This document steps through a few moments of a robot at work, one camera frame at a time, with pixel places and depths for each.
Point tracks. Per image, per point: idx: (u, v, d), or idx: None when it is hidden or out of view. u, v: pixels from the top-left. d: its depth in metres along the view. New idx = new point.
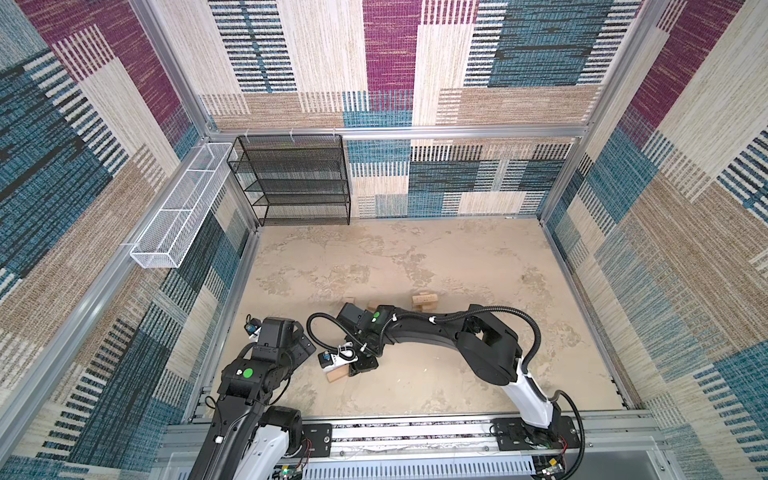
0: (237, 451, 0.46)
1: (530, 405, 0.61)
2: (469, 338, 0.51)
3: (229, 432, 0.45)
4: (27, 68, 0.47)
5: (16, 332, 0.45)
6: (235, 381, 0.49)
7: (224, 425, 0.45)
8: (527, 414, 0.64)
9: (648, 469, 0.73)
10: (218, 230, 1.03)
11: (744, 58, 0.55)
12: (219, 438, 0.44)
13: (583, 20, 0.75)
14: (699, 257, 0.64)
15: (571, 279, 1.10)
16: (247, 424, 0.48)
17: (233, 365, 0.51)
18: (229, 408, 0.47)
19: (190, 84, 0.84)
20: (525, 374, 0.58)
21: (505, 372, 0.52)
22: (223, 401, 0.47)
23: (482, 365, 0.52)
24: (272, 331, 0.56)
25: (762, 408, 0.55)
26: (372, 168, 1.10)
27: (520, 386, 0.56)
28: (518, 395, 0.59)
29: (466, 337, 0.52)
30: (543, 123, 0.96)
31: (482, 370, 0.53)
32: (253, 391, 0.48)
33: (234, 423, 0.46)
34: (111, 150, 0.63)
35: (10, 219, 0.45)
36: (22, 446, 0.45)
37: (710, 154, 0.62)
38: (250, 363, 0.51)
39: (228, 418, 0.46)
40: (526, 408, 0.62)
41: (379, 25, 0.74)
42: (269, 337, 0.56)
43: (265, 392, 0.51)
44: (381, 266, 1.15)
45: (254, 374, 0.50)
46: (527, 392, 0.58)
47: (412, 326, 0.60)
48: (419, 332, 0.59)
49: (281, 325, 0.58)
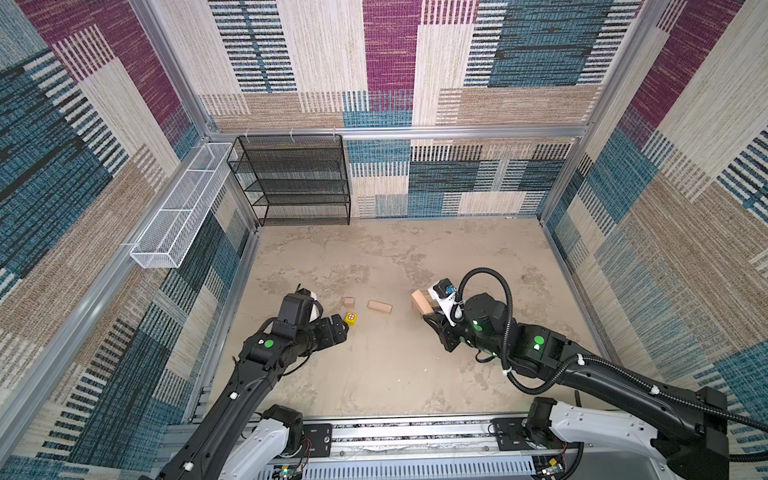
0: (247, 415, 0.48)
1: (585, 429, 0.58)
2: (720, 438, 0.39)
3: (243, 392, 0.47)
4: (27, 68, 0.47)
5: (16, 332, 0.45)
6: (255, 352, 0.52)
7: (240, 385, 0.48)
8: (570, 426, 0.60)
9: (648, 469, 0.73)
10: (219, 229, 1.04)
11: (744, 59, 0.55)
12: (234, 395, 0.47)
13: (583, 20, 0.75)
14: (700, 257, 0.64)
15: (571, 279, 1.10)
16: (260, 390, 0.50)
17: (255, 337, 0.54)
18: (247, 371, 0.50)
19: (191, 84, 0.84)
20: (626, 436, 0.52)
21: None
22: (242, 365, 0.50)
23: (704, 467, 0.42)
24: (291, 308, 0.58)
25: (762, 409, 0.55)
26: (372, 168, 1.10)
27: (628, 438, 0.52)
28: (606, 421, 0.56)
29: (716, 435, 0.39)
30: (543, 123, 0.96)
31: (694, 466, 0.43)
32: (269, 359, 0.51)
33: (249, 385, 0.48)
34: (111, 150, 0.63)
35: (10, 219, 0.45)
36: (21, 445, 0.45)
37: (710, 154, 0.62)
38: (270, 336, 0.54)
39: (245, 379, 0.49)
40: (580, 430, 0.59)
41: (379, 25, 0.74)
42: (289, 314, 0.58)
43: (280, 366, 0.54)
44: (381, 266, 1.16)
45: (273, 347, 0.53)
46: (623, 440, 0.52)
47: (610, 381, 0.46)
48: (618, 393, 0.45)
49: (299, 303, 0.59)
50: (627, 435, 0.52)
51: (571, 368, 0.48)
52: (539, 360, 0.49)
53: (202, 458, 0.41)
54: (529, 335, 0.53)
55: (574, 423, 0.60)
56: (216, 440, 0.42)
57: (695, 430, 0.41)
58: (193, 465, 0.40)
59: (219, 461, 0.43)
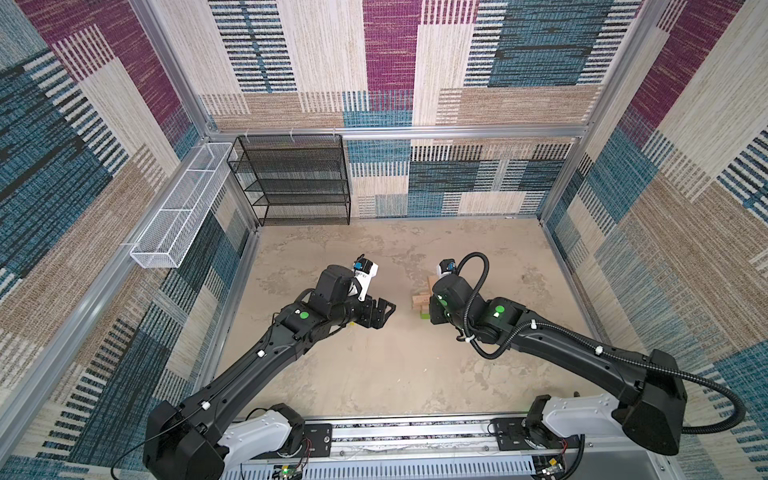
0: (267, 375, 0.48)
1: (565, 413, 0.60)
2: (658, 394, 0.40)
3: (269, 352, 0.48)
4: (27, 68, 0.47)
5: (16, 332, 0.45)
6: (290, 318, 0.53)
7: (268, 345, 0.49)
8: (555, 416, 0.62)
9: (648, 469, 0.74)
10: (218, 229, 1.03)
11: (743, 59, 0.55)
12: (261, 353, 0.48)
13: (583, 20, 0.75)
14: (700, 257, 0.64)
15: (571, 279, 1.10)
16: (285, 356, 0.50)
17: (293, 305, 0.55)
18: (279, 336, 0.50)
19: (191, 83, 0.84)
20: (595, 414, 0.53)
21: (676, 443, 0.41)
22: (277, 328, 0.51)
23: (654, 426, 0.41)
24: (328, 283, 0.56)
25: (762, 409, 0.55)
26: (372, 168, 1.10)
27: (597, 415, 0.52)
28: (584, 404, 0.57)
29: (654, 391, 0.40)
30: (543, 123, 0.96)
31: (645, 428, 0.43)
32: (301, 330, 0.52)
33: (276, 348, 0.49)
34: (111, 150, 0.63)
35: (10, 219, 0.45)
36: (22, 445, 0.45)
37: (710, 154, 0.62)
38: (306, 308, 0.55)
39: (275, 342, 0.49)
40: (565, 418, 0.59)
41: (379, 25, 0.74)
42: (325, 289, 0.57)
43: (308, 341, 0.54)
44: (381, 266, 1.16)
45: (307, 320, 0.53)
46: (591, 415, 0.54)
47: (559, 343, 0.48)
48: (571, 358, 0.47)
49: (337, 280, 0.57)
50: (596, 412, 0.53)
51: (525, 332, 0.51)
52: (498, 326, 0.53)
53: (218, 402, 0.42)
54: (492, 305, 0.57)
55: (560, 411, 0.61)
56: (238, 386, 0.44)
57: (635, 387, 0.42)
58: (210, 406, 0.41)
59: (232, 411, 0.44)
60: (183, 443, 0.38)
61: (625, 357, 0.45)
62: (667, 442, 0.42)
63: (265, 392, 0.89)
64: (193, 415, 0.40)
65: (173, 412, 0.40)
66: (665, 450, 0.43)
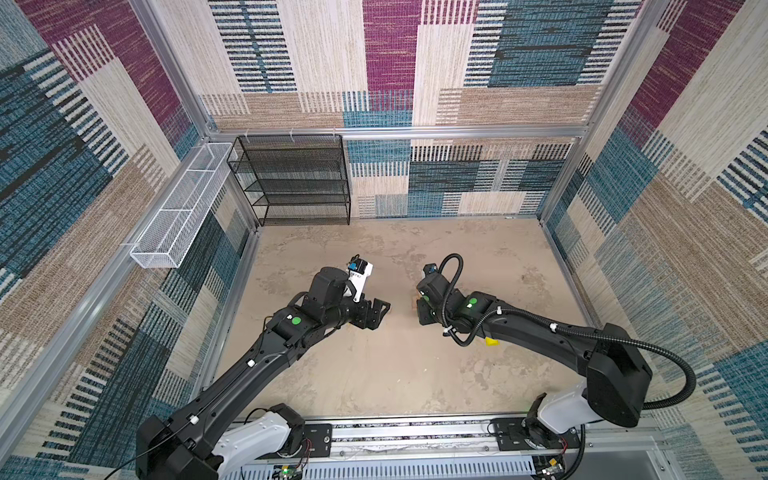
0: (257, 385, 0.47)
1: (552, 405, 0.61)
2: (605, 361, 0.43)
3: (260, 361, 0.47)
4: (27, 68, 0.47)
5: (16, 332, 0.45)
6: (281, 324, 0.52)
7: (258, 354, 0.48)
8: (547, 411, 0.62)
9: (648, 469, 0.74)
10: (218, 229, 1.03)
11: (744, 58, 0.55)
12: (251, 362, 0.47)
13: (583, 20, 0.75)
14: (699, 257, 0.64)
15: (571, 279, 1.10)
16: (275, 365, 0.49)
17: (285, 310, 0.54)
18: (269, 344, 0.49)
19: (191, 84, 0.84)
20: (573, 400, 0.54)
21: (634, 413, 0.42)
22: (268, 335, 0.50)
23: (609, 395, 0.43)
24: (322, 287, 0.54)
25: (762, 409, 0.55)
26: (372, 168, 1.10)
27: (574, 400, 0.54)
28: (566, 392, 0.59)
29: (602, 359, 0.43)
30: (543, 123, 0.96)
31: (604, 400, 0.45)
32: (293, 337, 0.50)
33: (267, 356, 0.48)
34: (111, 150, 0.63)
35: (10, 219, 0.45)
36: (22, 445, 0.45)
37: (710, 154, 0.62)
38: (299, 313, 0.54)
39: (266, 350, 0.48)
40: (557, 413, 0.60)
41: (379, 25, 0.74)
42: (319, 293, 0.55)
43: (301, 346, 0.52)
44: (381, 266, 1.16)
45: (299, 325, 0.52)
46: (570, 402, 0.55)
47: (520, 325, 0.53)
48: (529, 336, 0.51)
49: (329, 283, 0.55)
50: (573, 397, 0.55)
51: (491, 318, 0.56)
52: (471, 315, 0.58)
53: (207, 416, 0.41)
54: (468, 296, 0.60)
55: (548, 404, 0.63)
56: (231, 396, 0.43)
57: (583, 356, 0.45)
58: (198, 420, 0.40)
59: (221, 426, 0.43)
60: (172, 458, 0.37)
61: (576, 331, 0.48)
62: (625, 411, 0.43)
63: (265, 393, 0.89)
64: (181, 430, 0.40)
65: (161, 427, 0.39)
66: (627, 422, 0.44)
